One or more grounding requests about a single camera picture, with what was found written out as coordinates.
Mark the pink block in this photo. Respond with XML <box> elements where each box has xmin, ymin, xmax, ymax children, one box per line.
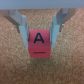
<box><xmin>27</xmin><ymin>29</ymin><xmax>53</xmax><ymax>60</ymax></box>

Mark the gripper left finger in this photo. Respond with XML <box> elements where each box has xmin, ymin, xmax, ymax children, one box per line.
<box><xmin>4</xmin><ymin>9</ymin><xmax>32</xmax><ymax>51</ymax></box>

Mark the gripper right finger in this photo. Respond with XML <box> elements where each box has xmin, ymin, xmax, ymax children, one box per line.
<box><xmin>48</xmin><ymin>7</ymin><xmax>78</xmax><ymax>49</ymax></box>

